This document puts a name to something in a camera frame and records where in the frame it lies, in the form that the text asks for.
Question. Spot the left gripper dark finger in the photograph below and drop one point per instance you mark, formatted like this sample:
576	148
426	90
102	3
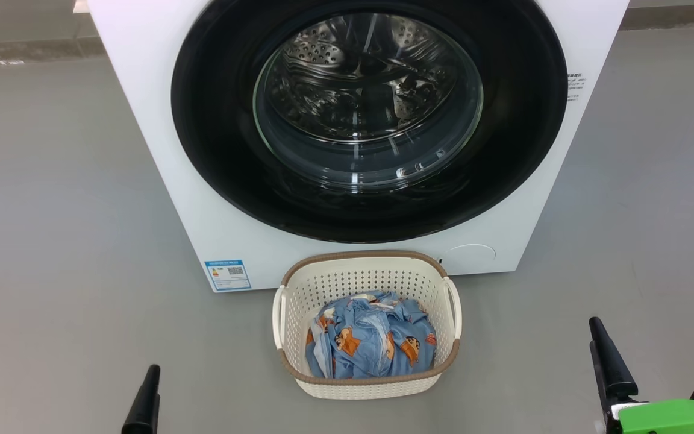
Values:
144	413

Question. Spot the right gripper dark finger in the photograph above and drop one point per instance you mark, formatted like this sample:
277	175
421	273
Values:
612	367

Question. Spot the cream perforated laundry basket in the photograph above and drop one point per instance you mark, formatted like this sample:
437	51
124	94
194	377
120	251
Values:
353	274

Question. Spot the steel drum with laundry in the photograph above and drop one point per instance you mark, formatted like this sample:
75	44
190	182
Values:
323	60

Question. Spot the printed text sticker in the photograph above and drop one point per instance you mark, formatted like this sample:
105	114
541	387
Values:
576	86

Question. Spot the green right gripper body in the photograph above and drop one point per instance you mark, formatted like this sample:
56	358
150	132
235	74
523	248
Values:
678	419

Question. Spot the small white floor tape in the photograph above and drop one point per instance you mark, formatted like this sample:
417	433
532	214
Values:
11	62

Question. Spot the round white filter cover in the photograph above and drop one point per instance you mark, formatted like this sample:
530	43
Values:
470	258

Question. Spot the blue energy label sticker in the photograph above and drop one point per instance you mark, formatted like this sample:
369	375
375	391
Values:
228	275

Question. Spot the black round glass washer door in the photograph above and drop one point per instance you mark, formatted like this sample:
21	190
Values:
214	150

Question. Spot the white front-load washing machine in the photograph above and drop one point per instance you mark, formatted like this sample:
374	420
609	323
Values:
142	120

